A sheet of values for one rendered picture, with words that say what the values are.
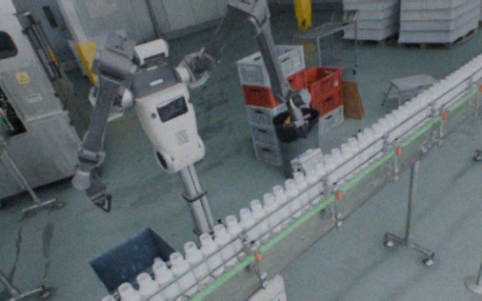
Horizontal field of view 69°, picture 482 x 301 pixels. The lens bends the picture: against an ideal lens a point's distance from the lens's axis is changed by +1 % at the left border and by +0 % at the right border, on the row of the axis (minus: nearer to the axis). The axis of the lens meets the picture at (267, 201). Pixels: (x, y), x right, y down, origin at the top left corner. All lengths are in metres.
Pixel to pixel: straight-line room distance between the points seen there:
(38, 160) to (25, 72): 0.98
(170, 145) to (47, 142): 3.21
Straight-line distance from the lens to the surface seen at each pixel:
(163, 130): 1.68
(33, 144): 4.84
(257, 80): 3.63
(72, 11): 8.82
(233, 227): 1.28
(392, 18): 8.57
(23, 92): 4.68
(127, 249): 1.80
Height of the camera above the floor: 1.91
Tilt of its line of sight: 34 degrees down
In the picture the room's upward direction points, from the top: 12 degrees counter-clockwise
